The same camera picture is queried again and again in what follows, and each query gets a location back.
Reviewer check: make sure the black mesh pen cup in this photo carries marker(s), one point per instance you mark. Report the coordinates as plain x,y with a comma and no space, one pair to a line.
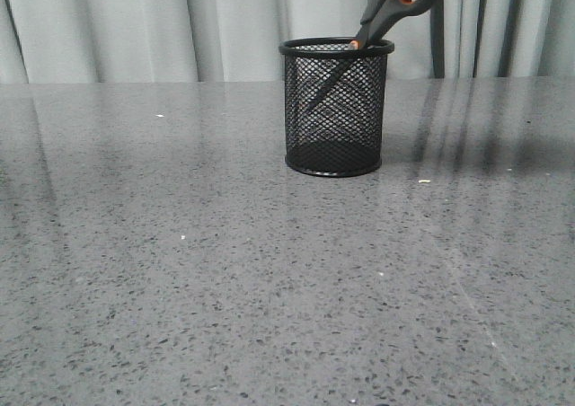
334,105

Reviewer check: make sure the grey pleated curtain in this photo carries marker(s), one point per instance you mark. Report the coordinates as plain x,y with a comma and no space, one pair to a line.
171,41

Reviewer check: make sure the grey orange handled scissors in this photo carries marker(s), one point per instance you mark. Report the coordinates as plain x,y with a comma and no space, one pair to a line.
381,15

